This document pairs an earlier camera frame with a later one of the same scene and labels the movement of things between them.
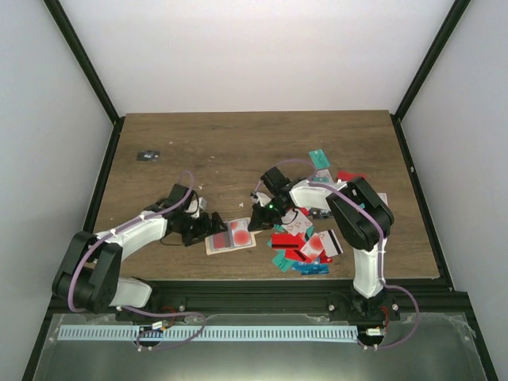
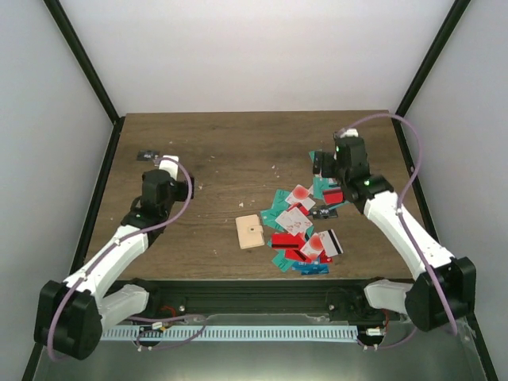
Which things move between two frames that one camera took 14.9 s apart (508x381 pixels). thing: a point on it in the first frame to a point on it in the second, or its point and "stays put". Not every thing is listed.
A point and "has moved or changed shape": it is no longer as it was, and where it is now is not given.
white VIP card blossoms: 298,225 stays put
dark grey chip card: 317,213 stays put
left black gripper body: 191,230 to 183,191
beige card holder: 237,236 has moved or changed shape
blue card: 311,268 stays put
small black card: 148,155 stays put
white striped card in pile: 330,243 stays put
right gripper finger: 263,217 to 317,162
